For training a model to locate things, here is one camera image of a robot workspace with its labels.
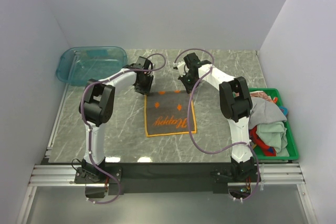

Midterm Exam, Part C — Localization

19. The red and blue cloth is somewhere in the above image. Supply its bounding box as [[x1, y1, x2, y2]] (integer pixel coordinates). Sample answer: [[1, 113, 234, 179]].
[[249, 126, 276, 156]]

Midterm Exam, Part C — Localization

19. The orange and grey towel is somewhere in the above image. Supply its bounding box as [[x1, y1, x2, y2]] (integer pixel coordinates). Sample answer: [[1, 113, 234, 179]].
[[144, 90, 197, 137]]

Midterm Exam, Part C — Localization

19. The purple cable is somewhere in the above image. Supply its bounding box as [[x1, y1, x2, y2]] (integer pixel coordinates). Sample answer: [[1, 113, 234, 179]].
[[78, 52, 167, 205], [174, 48, 262, 204]]

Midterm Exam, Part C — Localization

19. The brown patterned towel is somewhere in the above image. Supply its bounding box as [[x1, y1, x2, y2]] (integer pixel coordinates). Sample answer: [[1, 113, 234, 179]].
[[250, 91, 273, 102]]

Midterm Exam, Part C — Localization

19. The teal transparent plastic bin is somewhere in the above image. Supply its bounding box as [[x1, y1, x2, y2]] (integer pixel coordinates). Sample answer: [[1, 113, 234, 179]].
[[56, 46, 128, 87]]

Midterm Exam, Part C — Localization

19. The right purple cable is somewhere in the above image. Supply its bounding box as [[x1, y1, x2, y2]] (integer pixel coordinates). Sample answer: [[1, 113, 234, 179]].
[[174, 48, 262, 204]]

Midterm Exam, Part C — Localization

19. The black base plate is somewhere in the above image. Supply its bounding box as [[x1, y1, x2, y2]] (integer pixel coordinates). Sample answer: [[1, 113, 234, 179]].
[[74, 163, 259, 198]]

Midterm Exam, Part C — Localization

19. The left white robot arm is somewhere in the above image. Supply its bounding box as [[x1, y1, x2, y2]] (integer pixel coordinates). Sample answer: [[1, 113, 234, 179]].
[[79, 57, 154, 183]]

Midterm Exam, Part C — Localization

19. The green plastic tray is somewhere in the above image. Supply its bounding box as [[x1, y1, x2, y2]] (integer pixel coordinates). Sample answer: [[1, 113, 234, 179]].
[[249, 88, 299, 161]]

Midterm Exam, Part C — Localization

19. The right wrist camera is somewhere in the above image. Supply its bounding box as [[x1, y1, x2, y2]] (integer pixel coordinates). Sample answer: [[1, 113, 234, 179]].
[[173, 61, 185, 73]]

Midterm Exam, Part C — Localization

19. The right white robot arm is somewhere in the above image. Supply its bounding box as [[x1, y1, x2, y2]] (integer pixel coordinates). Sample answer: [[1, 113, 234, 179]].
[[174, 52, 256, 182]]

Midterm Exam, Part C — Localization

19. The pale green towel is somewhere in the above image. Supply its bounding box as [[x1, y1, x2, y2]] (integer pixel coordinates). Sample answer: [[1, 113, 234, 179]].
[[256, 121, 289, 157]]

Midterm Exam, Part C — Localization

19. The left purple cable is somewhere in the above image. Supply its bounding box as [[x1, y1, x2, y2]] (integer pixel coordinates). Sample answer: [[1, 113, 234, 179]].
[[78, 52, 167, 205]]

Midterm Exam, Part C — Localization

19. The aluminium rail frame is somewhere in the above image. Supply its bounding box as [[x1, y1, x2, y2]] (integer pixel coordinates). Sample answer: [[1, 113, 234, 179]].
[[16, 163, 318, 223]]

